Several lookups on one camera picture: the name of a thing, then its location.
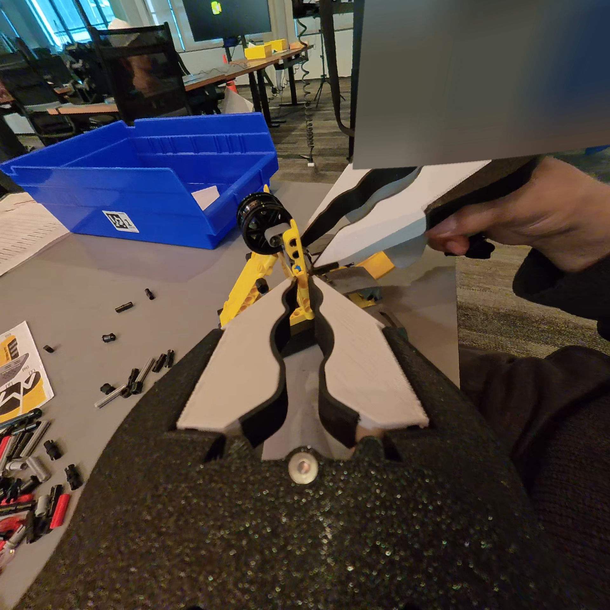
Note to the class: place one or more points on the yellow toy brick vehicle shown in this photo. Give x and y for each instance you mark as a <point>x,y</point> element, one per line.
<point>252,281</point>

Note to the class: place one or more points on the orange traffic cone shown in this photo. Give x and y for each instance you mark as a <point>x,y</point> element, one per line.
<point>231,87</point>

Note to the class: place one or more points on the pile of toy brick pieces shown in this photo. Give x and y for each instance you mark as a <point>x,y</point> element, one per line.
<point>59,510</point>

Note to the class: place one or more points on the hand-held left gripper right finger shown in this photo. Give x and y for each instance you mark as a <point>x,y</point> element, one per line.
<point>371,376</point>

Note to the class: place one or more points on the person's right hand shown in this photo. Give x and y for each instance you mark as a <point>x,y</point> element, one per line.
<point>548,214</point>

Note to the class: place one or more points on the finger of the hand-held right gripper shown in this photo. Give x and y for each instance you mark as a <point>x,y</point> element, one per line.
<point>405,209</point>
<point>339,188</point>

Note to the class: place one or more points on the white foam board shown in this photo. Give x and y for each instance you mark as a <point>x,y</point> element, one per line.
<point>238,102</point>

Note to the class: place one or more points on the yellow sticker sheet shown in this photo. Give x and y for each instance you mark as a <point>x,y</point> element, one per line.
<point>19,371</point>

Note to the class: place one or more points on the black computer monitor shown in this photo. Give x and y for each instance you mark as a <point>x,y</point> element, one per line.
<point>228,19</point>

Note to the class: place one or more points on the long black toy pin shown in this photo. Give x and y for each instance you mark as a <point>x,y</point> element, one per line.
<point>124,307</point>

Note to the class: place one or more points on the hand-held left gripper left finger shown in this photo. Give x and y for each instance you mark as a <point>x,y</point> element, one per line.
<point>228,381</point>

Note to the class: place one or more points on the blue plastic storage bin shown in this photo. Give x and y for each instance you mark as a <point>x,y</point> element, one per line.
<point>143,190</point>

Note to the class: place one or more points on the yellow box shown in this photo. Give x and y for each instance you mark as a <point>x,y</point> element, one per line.
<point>257,51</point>
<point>277,45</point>

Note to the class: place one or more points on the person's torso in dark sweater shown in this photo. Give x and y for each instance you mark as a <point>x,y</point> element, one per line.
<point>562,452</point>

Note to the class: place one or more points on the white paper slip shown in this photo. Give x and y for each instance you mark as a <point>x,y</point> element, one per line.
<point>206,198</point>

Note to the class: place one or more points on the printed paper sheet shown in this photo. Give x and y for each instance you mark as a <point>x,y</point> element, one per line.
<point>24,233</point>

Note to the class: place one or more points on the black mesh office chair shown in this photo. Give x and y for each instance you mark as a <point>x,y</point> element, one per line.
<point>143,71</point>

